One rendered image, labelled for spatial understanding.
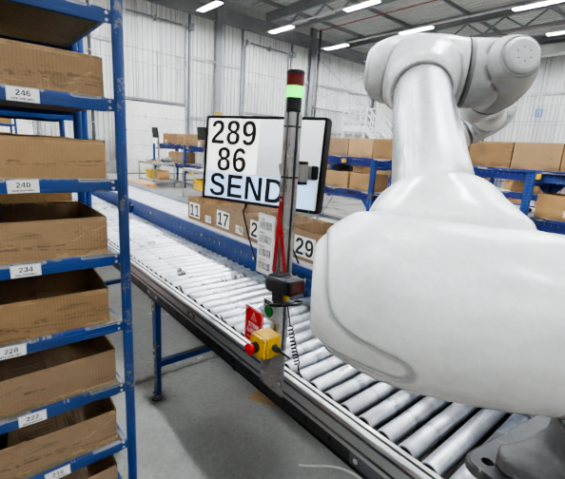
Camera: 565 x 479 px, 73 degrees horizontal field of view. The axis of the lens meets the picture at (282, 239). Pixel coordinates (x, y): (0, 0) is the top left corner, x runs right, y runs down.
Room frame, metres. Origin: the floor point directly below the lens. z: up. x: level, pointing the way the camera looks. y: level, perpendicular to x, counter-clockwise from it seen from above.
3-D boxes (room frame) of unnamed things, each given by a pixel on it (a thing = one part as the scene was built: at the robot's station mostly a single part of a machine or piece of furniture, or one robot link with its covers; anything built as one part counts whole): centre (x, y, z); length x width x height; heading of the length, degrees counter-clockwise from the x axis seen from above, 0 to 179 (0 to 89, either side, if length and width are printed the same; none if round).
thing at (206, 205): (2.85, 0.50, 0.96); 0.39 x 0.29 x 0.17; 41
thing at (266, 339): (1.08, 0.02, 0.84); 0.15 x 0.09 x 0.07; 41
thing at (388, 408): (1.06, -0.44, 0.72); 0.52 x 0.05 x 0.05; 131
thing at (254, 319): (1.18, 0.06, 0.85); 0.16 x 0.01 x 0.13; 41
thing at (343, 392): (1.16, -0.35, 0.72); 0.52 x 0.05 x 0.05; 131
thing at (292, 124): (1.14, -0.01, 1.11); 0.12 x 0.05 x 0.88; 41
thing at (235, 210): (2.55, 0.24, 0.96); 0.39 x 0.29 x 0.17; 41
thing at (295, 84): (1.15, -0.01, 1.62); 0.05 x 0.05 x 0.06
